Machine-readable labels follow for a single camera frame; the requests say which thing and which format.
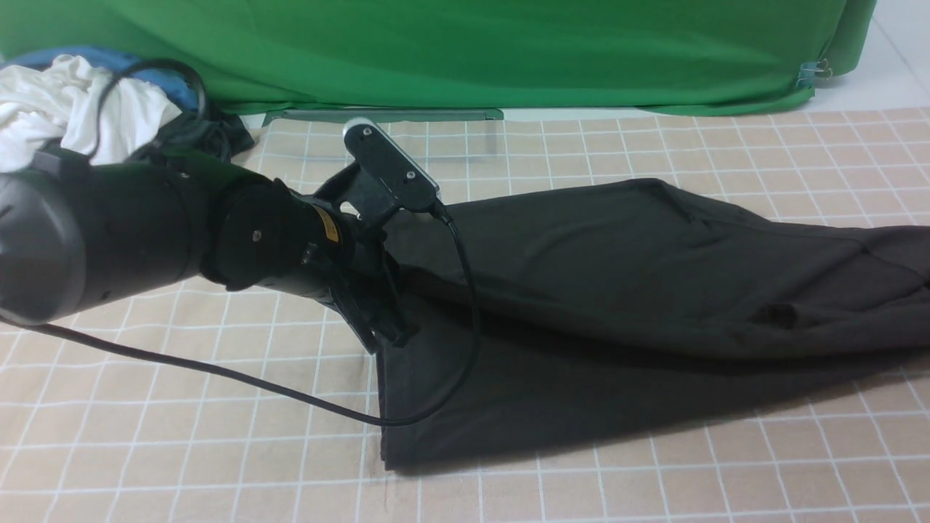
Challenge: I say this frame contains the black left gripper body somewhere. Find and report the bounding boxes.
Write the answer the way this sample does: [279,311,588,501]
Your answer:
[298,161,399,316]

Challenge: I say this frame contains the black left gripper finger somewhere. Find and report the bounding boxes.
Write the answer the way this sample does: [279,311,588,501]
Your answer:
[341,280,419,354]

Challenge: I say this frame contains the dark gray long-sleeve top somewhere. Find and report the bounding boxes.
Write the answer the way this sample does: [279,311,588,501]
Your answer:
[381,179,929,472]

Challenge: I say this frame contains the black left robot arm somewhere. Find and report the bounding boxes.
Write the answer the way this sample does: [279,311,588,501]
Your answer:
[1,150,416,353]

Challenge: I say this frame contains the beige grid-pattern tablecloth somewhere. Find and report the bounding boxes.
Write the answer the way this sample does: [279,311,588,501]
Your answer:
[1,107,929,522]

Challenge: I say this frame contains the green metal bar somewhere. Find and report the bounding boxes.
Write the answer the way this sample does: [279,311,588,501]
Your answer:
[262,108,504,128]

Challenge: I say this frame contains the dark teal crumpled shirt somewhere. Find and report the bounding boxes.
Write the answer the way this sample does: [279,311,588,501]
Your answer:
[154,107,256,163]

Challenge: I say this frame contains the blue crumpled garment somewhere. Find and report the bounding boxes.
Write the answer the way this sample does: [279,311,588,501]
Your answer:
[7,45,203,111]

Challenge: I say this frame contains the white crumpled shirt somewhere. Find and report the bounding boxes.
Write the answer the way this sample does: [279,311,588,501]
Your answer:
[1,55,182,172]

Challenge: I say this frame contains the green backdrop cloth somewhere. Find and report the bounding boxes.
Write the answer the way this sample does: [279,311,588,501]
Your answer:
[1,1,875,117]

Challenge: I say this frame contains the blue binder clip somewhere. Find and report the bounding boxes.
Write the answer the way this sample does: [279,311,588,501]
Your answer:
[795,58,834,89]

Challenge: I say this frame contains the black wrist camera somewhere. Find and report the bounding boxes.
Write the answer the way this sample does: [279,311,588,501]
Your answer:
[343,117,440,213]

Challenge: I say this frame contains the black camera cable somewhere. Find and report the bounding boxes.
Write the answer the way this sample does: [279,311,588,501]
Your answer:
[0,58,482,428]

